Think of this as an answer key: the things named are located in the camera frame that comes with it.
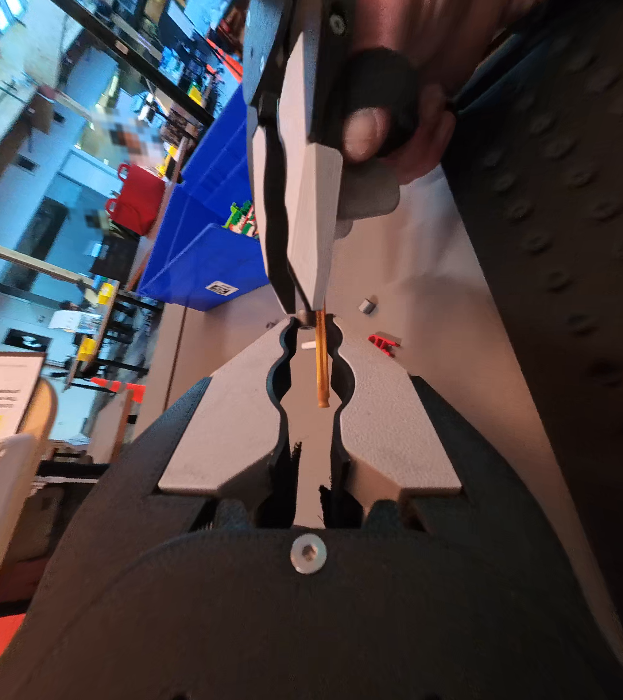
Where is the black wall poster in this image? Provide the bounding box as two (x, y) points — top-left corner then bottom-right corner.
(3, 327), (52, 353)

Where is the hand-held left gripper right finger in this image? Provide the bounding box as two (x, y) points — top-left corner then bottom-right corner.
(321, 316), (463, 528)

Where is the yellow plastic rod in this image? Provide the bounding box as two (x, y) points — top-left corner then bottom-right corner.
(315, 308), (332, 409)

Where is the blue plastic bin white tag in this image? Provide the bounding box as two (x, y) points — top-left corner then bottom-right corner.
(136, 82), (272, 313)

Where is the red tote bag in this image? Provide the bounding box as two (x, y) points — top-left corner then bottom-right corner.
(104, 162), (166, 237)

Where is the pile of colourful construction pieces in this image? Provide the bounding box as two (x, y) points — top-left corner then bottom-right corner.
(222, 201), (261, 239)

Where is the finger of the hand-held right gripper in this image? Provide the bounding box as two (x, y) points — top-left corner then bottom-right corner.
(247, 96), (300, 316)
(278, 32), (344, 312)

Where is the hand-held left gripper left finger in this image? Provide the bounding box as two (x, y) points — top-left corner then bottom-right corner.
(157, 317), (301, 528)

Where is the pale wooden beam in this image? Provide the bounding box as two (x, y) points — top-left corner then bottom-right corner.
(0, 231), (86, 286)

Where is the orange traffic cone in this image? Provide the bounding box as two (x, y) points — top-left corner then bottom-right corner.
(90, 376), (147, 406)
(204, 32), (248, 89)

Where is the black metal beam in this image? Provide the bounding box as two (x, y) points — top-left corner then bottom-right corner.
(50, 0), (217, 125)

